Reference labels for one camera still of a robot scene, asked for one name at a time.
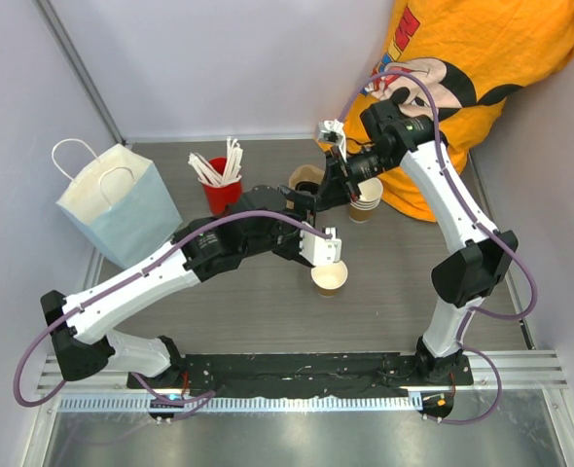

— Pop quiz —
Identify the stack of paper cups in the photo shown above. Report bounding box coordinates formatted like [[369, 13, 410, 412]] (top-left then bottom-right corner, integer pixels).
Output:
[[348, 177, 383, 223]]

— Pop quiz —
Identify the brown paper cup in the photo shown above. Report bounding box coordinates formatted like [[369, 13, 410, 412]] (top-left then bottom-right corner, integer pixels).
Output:
[[310, 261, 348, 297]]

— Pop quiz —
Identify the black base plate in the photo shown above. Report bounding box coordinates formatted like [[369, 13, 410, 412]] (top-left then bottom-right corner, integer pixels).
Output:
[[146, 352, 474, 401]]

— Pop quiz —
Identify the light blue paper bag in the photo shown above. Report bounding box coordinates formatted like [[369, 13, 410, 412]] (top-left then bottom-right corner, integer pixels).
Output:
[[51, 138, 182, 269]]

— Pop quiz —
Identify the stack of cardboard cup carriers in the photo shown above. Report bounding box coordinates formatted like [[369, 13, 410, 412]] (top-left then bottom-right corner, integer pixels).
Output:
[[288, 164, 325, 191]]

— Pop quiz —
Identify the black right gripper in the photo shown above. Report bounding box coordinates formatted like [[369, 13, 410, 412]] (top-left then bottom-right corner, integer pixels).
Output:
[[316, 145, 394, 210]]

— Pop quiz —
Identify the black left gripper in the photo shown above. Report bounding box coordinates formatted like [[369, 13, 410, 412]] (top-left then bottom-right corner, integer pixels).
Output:
[[243, 191, 321, 264]]

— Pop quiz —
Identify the black coffee cup lid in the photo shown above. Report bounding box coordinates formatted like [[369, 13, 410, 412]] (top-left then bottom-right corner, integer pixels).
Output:
[[295, 181, 319, 195]]

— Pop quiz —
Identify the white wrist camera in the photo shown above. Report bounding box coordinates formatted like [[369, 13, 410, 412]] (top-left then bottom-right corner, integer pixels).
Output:
[[299, 223, 342, 267], [314, 119, 347, 162]]

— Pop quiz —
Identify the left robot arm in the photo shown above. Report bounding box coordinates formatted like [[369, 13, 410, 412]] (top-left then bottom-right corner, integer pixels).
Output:
[[41, 186, 317, 388]]

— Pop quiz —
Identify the red straw holder cup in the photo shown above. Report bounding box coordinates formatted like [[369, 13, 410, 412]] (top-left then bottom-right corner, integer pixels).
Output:
[[201, 180, 243, 215]]

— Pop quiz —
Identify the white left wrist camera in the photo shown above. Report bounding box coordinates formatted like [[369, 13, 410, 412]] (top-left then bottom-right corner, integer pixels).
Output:
[[299, 223, 342, 267]]

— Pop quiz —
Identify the aluminium frame rail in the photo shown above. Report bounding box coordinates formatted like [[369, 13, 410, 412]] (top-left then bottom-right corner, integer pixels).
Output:
[[32, 0, 126, 144]]

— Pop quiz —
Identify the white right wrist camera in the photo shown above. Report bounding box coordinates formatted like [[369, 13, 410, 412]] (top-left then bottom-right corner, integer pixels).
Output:
[[314, 119, 347, 162]]

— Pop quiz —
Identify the bundle of wrapped white straws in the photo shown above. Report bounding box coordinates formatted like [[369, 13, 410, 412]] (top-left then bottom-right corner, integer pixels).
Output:
[[187, 137, 246, 187]]

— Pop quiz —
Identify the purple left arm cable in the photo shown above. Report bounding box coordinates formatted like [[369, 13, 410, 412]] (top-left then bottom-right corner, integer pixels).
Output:
[[13, 209, 330, 408]]

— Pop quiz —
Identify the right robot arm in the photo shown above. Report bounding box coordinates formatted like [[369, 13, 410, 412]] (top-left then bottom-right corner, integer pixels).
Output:
[[314, 102, 519, 384]]

